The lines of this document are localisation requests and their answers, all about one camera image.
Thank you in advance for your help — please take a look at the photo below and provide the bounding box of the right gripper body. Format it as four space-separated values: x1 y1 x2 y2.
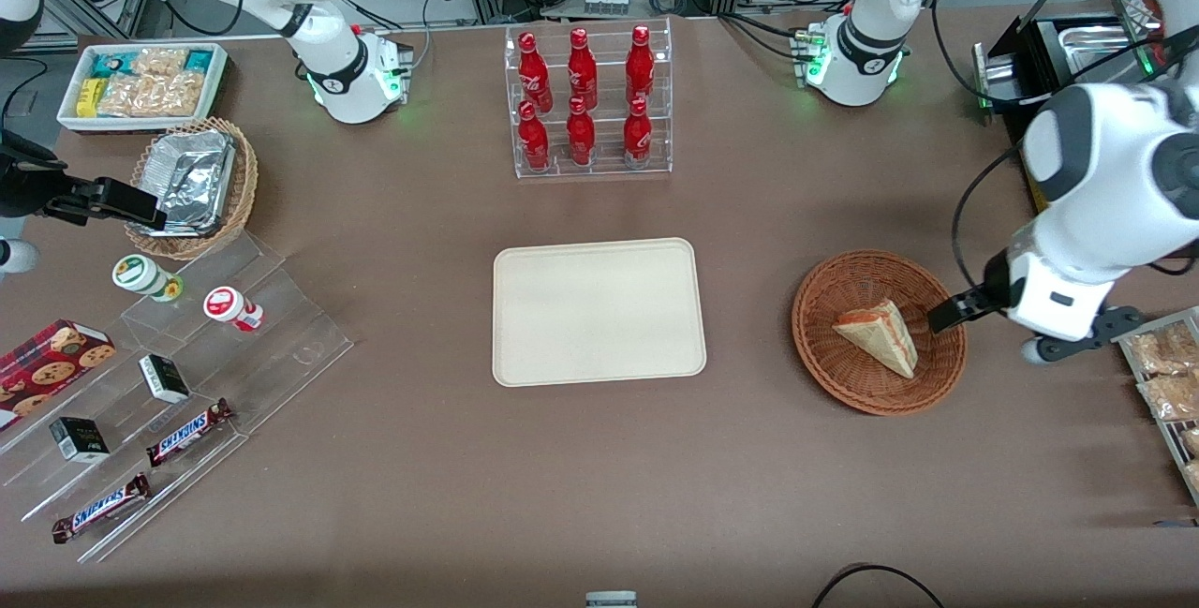
0 132 68 217

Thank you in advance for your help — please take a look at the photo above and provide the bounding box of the triangle sandwich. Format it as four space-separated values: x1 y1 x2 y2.
832 299 919 379

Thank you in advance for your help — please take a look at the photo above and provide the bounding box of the aluminium foil tray stack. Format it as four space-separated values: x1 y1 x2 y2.
131 128 237 239

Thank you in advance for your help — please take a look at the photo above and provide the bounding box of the grey metal snack tray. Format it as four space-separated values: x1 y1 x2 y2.
1110 306 1199 508

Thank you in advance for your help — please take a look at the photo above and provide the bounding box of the light tan wicker basket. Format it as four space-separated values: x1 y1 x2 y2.
124 116 259 260

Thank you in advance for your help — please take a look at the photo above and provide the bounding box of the brown wicker basket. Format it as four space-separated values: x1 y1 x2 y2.
792 250 968 417

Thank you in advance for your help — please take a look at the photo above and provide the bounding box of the beige plastic tray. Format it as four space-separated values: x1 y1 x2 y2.
492 237 708 389

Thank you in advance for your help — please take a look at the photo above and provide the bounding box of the green lid cup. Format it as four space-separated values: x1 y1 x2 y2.
111 254 185 304

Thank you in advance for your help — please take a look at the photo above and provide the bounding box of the white plastic snack bin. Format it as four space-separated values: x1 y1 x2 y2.
56 42 230 136

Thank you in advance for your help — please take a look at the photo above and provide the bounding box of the large clear cracker bag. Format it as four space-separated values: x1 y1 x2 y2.
98 72 205 118

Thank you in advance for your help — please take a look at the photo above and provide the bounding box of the red lid cup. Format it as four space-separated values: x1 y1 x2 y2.
203 286 265 334

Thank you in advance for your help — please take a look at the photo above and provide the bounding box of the small clear cracker bag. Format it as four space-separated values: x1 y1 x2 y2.
131 46 188 77

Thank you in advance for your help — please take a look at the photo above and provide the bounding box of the red tartan cookie box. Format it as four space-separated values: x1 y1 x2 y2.
0 319 118 433

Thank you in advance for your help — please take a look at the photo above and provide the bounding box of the small black box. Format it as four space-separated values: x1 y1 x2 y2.
139 353 192 405
49 416 111 465

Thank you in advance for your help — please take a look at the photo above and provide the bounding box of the clear acrylic stepped display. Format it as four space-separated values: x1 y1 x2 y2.
0 231 355 564

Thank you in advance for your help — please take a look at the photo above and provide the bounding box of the Snickers chocolate bar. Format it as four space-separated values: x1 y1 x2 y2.
145 397 235 468
52 472 153 545

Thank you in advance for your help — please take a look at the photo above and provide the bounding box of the black food warmer cabinet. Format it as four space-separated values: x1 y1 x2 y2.
972 0 1199 215

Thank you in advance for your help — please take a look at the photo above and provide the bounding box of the steel warmer pan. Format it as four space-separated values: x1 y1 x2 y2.
1058 20 1153 75

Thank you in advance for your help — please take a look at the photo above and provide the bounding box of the red sausage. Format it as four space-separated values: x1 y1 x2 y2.
1147 16 1174 70

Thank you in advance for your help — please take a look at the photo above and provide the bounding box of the red cola bottle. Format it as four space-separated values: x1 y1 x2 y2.
518 31 554 114
568 27 599 111
626 24 656 106
623 96 653 169
566 96 597 168
518 100 552 172

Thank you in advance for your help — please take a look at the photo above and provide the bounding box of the clear acrylic bottle rack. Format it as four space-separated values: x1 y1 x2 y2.
504 16 674 180

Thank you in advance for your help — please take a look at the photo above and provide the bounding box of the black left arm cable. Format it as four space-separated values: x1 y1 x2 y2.
951 144 1027 295

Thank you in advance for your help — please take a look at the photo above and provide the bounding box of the black looped cable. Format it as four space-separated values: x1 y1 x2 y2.
810 563 947 608

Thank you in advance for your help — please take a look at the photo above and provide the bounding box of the thin black table cable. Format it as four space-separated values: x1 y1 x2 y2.
407 0 469 75

